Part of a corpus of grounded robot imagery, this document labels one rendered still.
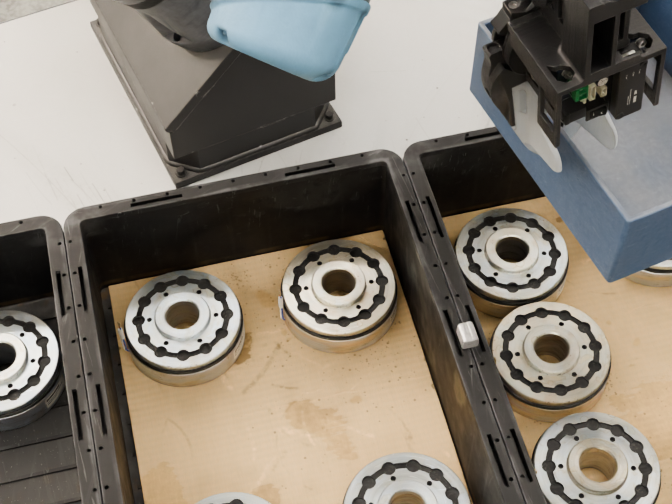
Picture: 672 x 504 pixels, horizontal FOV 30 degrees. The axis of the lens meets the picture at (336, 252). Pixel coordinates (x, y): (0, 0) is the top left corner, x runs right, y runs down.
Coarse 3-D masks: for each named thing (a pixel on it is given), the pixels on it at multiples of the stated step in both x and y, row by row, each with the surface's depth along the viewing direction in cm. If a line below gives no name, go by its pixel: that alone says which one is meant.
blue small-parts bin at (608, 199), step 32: (480, 32) 90; (480, 64) 92; (480, 96) 94; (640, 128) 93; (576, 160) 83; (608, 160) 91; (640, 160) 91; (544, 192) 90; (576, 192) 85; (608, 192) 81; (640, 192) 90; (576, 224) 87; (608, 224) 82; (640, 224) 81; (608, 256) 84; (640, 256) 84
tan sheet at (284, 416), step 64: (256, 256) 117; (384, 256) 117; (256, 320) 113; (128, 384) 109; (256, 384) 109; (320, 384) 109; (384, 384) 109; (192, 448) 105; (256, 448) 105; (320, 448) 105; (384, 448) 105; (448, 448) 105
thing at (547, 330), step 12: (552, 324) 108; (528, 336) 107; (540, 336) 107; (552, 336) 108; (564, 336) 107; (528, 348) 106; (576, 348) 106; (528, 360) 106; (540, 360) 106; (564, 360) 106; (576, 360) 106; (540, 372) 105; (552, 372) 105; (564, 372) 105
